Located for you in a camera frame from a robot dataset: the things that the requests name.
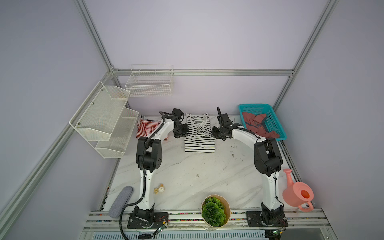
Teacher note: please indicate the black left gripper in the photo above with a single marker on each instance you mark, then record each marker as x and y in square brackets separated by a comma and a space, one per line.
[184, 133]

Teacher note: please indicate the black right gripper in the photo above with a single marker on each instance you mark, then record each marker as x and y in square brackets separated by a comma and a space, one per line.
[212, 135]

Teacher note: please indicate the black white striped tank top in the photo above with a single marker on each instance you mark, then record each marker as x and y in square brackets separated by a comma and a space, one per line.
[199, 139]

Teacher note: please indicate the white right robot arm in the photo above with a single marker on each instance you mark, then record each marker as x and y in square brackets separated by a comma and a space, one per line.
[267, 161]

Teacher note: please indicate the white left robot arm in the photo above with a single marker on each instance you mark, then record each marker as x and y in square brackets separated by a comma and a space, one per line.
[149, 158]

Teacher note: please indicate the dark red tank top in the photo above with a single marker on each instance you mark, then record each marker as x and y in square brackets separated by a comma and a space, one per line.
[256, 124]

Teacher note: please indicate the red white striped tank top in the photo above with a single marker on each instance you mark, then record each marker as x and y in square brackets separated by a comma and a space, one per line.
[146, 126]

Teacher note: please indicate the teal plastic basket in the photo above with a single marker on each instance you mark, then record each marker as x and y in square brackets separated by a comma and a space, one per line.
[271, 122]

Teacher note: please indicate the small yellow white toy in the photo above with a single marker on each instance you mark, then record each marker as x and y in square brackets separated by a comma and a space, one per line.
[159, 189]

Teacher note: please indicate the white mesh lower shelf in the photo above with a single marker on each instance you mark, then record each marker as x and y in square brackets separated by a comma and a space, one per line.
[115, 148]

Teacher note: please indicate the green plant in pot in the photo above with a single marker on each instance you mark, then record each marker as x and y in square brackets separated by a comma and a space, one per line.
[216, 211]

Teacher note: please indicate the grey oval pad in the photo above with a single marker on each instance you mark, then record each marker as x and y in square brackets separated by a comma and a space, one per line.
[121, 200]

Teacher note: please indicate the pink watering can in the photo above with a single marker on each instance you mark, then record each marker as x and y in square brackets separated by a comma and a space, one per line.
[298, 194]

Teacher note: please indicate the white wire wall basket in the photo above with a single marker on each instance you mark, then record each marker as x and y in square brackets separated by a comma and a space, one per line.
[151, 80]

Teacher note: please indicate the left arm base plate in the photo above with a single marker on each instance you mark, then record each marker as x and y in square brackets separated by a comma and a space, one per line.
[159, 219]

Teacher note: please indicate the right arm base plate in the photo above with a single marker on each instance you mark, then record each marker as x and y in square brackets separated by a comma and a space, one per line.
[255, 219]

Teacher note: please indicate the aluminium front rail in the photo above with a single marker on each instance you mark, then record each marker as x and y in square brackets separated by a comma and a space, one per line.
[192, 220]

